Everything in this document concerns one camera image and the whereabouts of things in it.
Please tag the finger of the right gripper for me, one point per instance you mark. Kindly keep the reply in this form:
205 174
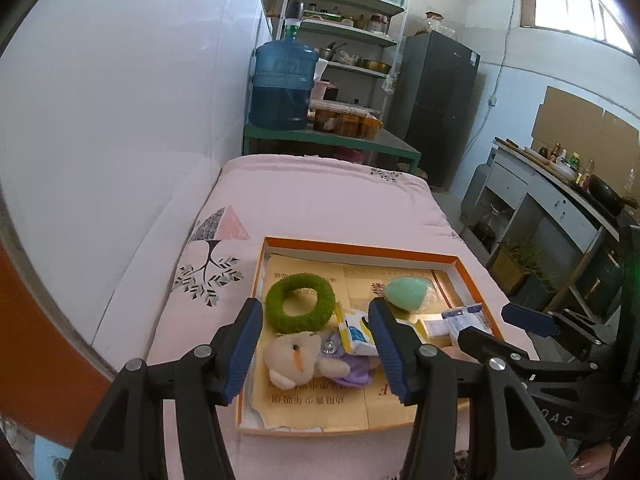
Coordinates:
545 374
562 325

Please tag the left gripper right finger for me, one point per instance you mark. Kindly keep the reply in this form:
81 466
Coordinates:
508 438

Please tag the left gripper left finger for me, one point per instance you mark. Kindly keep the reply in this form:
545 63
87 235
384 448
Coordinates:
126 433

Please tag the purple white tissue pack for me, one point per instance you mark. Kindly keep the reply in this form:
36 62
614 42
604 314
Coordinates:
449 324

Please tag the yellow white wipes packet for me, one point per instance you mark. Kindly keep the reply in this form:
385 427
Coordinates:
353 326

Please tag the white bear purple dress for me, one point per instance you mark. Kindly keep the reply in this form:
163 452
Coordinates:
293 360

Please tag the person's right hand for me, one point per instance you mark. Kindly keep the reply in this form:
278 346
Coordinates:
594 463

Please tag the grey counter cabinet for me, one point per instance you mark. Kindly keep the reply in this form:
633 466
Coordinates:
546 244

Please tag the black wok pan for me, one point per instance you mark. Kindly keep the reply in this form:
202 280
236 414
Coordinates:
604 195

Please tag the orange shallow cardboard box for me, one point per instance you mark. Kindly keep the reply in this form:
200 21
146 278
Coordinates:
357 275

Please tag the green low table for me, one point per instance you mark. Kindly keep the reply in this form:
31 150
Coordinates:
383 142

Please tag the black refrigerator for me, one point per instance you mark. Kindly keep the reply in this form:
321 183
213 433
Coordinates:
432 101

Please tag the pink quilted blanket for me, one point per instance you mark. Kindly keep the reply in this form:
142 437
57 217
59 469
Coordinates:
310 199

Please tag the clear lidded food container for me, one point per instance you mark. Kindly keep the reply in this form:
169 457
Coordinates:
350 121

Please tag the metal kitchen shelf rack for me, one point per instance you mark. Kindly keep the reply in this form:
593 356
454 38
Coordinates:
360 40

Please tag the blue water jug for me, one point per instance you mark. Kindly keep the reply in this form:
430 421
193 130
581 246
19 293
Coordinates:
283 78

